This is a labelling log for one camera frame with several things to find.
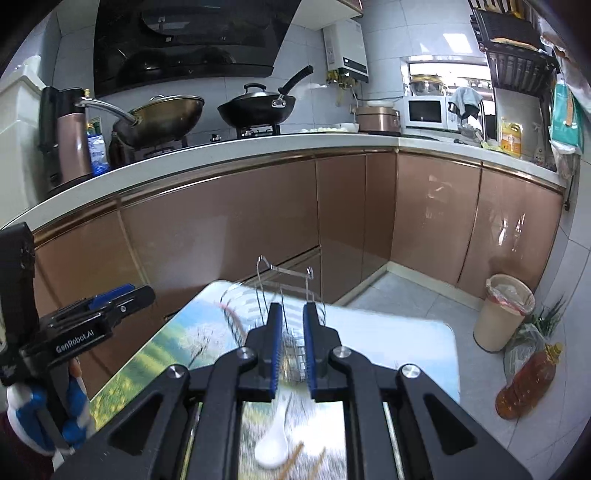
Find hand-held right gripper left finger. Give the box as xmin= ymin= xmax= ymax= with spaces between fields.
xmin=48 ymin=302 xmax=284 ymax=480

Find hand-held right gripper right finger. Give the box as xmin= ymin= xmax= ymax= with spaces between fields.
xmin=302 ymin=302 xmax=532 ymax=480

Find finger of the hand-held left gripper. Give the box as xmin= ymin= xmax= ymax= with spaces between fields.
xmin=55 ymin=285 xmax=157 ymax=330
xmin=88 ymin=283 xmax=137 ymax=311

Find wire utensil holder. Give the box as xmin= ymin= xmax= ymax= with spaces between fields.
xmin=222 ymin=255 xmax=328 ymax=388

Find white ceramic spoon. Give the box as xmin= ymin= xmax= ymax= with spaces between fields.
xmin=255 ymin=392 xmax=296 ymax=468

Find wooden chopstick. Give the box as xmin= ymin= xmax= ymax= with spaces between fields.
xmin=307 ymin=448 xmax=328 ymax=480
xmin=281 ymin=440 xmax=305 ymax=480

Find person's left hand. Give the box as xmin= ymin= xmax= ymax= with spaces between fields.
xmin=4 ymin=357 xmax=95 ymax=462

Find copper kitchen cabinets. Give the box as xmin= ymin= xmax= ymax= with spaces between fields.
xmin=0 ymin=148 xmax=567 ymax=418

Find blue white packet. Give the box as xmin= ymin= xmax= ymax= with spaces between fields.
xmin=88 ymin=122 xmax=112 ymax=177

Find dark bottle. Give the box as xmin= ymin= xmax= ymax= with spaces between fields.
xmin=109 ymin=131 xmax=129 ymax=169

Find rose gold thermos kettle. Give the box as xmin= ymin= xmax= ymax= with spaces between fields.
xmin=39 ymin=87 xmax=94 ymax=186

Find white appliance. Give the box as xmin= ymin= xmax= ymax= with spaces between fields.
xmin=0 ymin=58 xmax=48 ymax=227

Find brass wok with lid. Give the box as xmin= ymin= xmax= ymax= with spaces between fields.
xmin=83 ymin=95 xmax=205 ymax=149

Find beige trash bin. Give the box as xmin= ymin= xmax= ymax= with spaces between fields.
xmin=474 ymin=274 xmax=535 ymax=353

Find gas stove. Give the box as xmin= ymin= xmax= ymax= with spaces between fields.
xmin=134 ymin=124 xmax=283 ymax=154

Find bag of green onions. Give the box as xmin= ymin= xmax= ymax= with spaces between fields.
xmin=503 ymin=295 xmax=570 ymax=386

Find amber oil bottle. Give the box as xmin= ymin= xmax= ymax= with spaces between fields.
xmin=495 ymin=342 xmax=565 ymax=421

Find black wok with lid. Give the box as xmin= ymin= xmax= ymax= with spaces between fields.
xmin=217 ymin=65 xmax=315 ymax=128

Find rose gold rice cooker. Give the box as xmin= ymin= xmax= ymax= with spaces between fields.
xmin=355 ymin=105 xmax=402 ymax=136

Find black range hood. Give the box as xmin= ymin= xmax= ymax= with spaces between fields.
xmin=93 ymin=0 xmax=303 ymax=97

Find white microwave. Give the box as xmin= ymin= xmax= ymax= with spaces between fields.
xmin=404 ymin=95 xmax=456 ymax=131

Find glass pot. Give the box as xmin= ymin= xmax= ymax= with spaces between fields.
xmin=409 ymin=75 xmax=446 ymax=97

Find yellow oil bottle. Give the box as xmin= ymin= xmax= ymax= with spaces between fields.
xmin=500 ymin=117 xmax=523 ymax=159

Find grey cloth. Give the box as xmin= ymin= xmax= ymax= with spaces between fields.
xmin=447 ymin=86 xmax=484 ymax=119

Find white water heater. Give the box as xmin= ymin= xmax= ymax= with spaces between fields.
xmin=322 ymin=19 xmax=370 ymax=85

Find white hanging bag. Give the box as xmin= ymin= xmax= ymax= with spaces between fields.
xmin=551 ymin=138 xmax=579 ymax=182

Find teal hanging bag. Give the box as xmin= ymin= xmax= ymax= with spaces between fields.
xmin=549 ymin=83 xmax=584 ymax=156

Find black dish rack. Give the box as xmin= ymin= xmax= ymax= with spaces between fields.
xmin=468 ymin=0 xmax=561 ymax=99

